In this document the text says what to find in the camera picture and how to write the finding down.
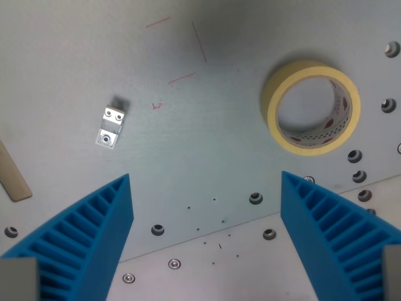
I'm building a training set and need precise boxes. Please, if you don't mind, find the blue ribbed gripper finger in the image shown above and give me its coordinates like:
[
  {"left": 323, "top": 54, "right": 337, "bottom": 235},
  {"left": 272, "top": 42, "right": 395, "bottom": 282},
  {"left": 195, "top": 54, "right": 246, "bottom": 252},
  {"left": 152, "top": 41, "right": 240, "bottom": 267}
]
[
  {"left": 0, "top": 173, "right": 135, "bottom": 301},
  {"left": 280, "top": 171, "right": 401, "bottom": 301}
]

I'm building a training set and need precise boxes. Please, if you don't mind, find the flat wooden stick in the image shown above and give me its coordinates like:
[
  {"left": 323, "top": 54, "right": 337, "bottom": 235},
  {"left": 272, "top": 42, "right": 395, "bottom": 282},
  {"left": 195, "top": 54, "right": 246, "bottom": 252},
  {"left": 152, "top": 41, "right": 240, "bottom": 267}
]
[{"left": 0, "top": 140, "right": 33, "bottom": 203}]

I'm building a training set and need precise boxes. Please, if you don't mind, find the yellow masking tape roll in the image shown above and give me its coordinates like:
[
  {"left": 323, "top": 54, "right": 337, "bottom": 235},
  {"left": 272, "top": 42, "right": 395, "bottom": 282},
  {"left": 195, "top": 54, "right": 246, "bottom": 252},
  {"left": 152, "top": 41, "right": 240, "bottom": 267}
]
[{"left": 260, "top": 60, "right": 362, "bottom": 157}]

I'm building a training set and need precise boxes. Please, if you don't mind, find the small aluminium angle bracket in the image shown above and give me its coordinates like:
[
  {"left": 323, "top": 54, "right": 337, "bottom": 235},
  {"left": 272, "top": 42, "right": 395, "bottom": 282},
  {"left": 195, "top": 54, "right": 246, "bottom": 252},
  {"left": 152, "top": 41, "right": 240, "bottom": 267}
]
[{"left": 95, "top": 104, "right": 127, "bottom": 149}]

